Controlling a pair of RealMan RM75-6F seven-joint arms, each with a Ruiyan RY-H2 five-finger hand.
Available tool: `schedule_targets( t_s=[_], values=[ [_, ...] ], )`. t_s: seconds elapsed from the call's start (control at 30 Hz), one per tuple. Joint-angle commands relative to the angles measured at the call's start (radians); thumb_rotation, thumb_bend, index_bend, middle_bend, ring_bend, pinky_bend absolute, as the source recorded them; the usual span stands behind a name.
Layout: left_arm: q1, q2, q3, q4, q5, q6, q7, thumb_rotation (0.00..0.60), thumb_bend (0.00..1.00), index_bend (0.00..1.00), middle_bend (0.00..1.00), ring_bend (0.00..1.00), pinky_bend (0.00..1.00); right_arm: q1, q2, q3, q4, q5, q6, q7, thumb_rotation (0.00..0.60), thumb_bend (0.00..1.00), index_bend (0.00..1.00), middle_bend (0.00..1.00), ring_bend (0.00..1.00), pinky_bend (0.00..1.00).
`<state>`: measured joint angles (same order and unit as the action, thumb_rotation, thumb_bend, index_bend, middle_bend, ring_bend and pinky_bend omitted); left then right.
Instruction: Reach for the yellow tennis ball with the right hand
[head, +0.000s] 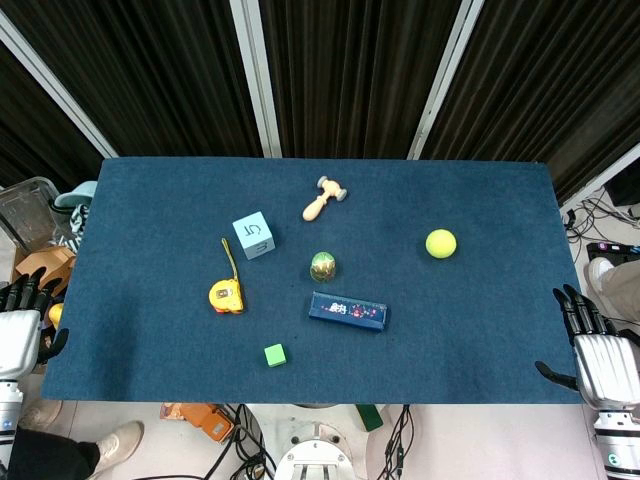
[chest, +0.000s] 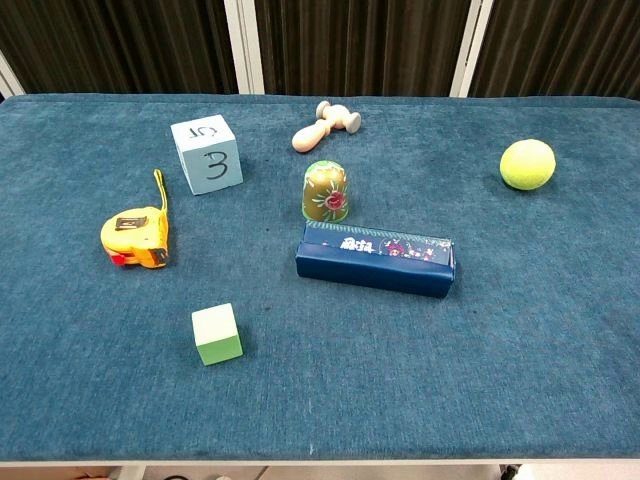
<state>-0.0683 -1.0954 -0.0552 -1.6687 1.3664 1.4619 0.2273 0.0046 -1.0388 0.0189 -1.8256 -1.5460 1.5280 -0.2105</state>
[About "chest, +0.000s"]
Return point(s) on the light blue numbered cube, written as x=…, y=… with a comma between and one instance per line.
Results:
x=207, y=160

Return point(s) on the golden painted nesting doll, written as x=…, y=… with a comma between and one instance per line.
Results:
x=325, y=192

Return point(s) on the white frame post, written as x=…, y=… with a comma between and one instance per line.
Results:
x=470, y=47
x=9, y=77
x=245, y=45

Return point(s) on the wooden toy hammer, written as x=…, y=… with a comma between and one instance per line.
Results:
x=320, y=131

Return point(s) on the yellow tape measure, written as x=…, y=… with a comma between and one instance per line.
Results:
x=135, y=237

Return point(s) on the blue table cloth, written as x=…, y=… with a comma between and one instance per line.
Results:
x=320, y=350

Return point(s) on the dark pleated curtain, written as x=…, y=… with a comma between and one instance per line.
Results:
x=360, y=45

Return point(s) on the dark blue rectangular box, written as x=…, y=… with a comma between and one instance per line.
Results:
x=375, y=265

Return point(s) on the small green cube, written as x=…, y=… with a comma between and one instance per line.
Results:
x=216, y=334

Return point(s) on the yellow tennis ball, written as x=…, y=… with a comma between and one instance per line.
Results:
x=527, y=164

